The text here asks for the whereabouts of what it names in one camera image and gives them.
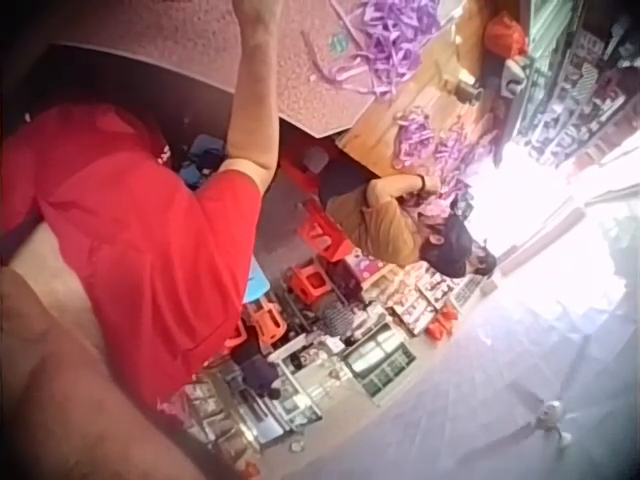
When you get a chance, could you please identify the grey tape dispenser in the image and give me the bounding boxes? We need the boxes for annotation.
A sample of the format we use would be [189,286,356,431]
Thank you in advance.
[499,54,532,97]

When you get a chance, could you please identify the dark metal cylinder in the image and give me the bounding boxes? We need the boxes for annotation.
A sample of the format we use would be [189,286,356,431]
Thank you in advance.
[455,78,484,104]

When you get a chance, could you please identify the heap of purple ribbon loops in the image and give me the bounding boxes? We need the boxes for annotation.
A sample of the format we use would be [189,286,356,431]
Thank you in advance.
[392,108,483,201]

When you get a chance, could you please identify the blue bag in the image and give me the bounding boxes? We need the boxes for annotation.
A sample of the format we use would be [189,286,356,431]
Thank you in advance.
[178,133,227,190]

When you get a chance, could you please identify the red plastic bag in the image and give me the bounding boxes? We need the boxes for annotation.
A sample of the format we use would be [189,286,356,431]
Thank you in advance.
[486,11,529,56]

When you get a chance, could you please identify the pile of purple ribbon strips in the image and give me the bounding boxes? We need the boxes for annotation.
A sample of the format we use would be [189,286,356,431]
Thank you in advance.
[301,0,445,98]

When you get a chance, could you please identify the display shelves with packaged goods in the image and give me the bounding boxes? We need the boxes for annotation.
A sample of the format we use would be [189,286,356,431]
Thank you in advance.
[184,259,496,451]

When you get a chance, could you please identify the orange plastic stool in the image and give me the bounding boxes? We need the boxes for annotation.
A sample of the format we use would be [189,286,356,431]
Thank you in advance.
[249,302,288,343]

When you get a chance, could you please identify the wall rack of packaged goods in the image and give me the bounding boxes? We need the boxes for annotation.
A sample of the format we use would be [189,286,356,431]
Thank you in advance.
[514,14,640,166]

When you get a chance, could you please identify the red plastic stool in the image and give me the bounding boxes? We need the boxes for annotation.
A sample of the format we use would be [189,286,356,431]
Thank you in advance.
[296,199,354,263]

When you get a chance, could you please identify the white ceiling fan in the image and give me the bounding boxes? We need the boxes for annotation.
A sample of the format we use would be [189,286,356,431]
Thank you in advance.
[504,384,586,451]

